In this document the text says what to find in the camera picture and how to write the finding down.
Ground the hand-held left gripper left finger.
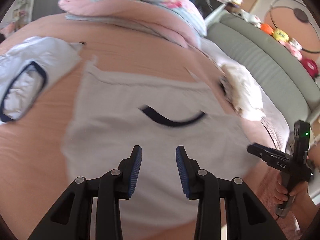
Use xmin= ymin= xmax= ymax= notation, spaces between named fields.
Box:
xmin=27 ymin=145 xmax=143 ymax=240

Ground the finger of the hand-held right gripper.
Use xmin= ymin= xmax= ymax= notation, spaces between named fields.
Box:
xmin=247 ymin=147 xmax=291 ymax=167
xmin=250 ymin=142 xmax=293 ymax=159

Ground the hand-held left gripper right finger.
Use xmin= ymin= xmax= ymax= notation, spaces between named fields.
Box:
xmin=175 ymin=145 xmax=288 ymax=240

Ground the white navy-trimmed tank top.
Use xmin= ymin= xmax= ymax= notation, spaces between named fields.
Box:
xmin=64 ymin=105 xmax=250 ymax=240

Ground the white strappy dress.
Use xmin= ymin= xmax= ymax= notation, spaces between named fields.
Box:
xmin=61 ymin=59 xmax=250 ymax=178

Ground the white top wide navy neckline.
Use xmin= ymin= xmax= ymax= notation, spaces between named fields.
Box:
xmin=0 ymin=36 xmax=83 ymax=123

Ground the person's right forearm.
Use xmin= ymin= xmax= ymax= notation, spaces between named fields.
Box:
xmin=291 ymin=192 xmax=319 ymax=240

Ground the person's right hand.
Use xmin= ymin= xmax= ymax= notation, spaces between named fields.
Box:
xmin=274 ymin=177 xmax=310 ymax=204

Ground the cream folded cloth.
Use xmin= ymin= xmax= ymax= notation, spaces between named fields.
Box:
xmin=220 ymin=64 xmax=266 ymax=121

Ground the grey-green padded headboard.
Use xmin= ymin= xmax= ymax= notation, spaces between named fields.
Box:
xmin=206 ymin=12 xmax=320 ymax=120

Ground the red plush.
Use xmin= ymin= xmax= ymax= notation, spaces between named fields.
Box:
xmin=301 ymin=58 xmax=319 ymax=78

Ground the pink sheeted bed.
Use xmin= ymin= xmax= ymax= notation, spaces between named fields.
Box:
xmin=0 ymin=12 xmax=288 ymax=240

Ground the pink white cat plush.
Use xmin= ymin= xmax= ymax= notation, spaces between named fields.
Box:
xmin=287 ymin=39 xmax=304 ymax=60

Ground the white dog plush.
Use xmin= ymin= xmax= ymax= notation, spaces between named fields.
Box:
xmin=237 ymin=9 xmax=262 ymax=27

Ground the dark glass wardrobe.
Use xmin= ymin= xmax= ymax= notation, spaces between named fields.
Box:
xmin=165 ymin=0 xmax=225 ymax=20

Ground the folded pink checked duvet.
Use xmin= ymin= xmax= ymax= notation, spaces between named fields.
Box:
xmin=58 ymin=0 xmax=207 ymax=49

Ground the white shelf rack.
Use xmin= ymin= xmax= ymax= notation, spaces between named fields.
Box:
xmin=10 ymin=0 xmax=33 ymax=28

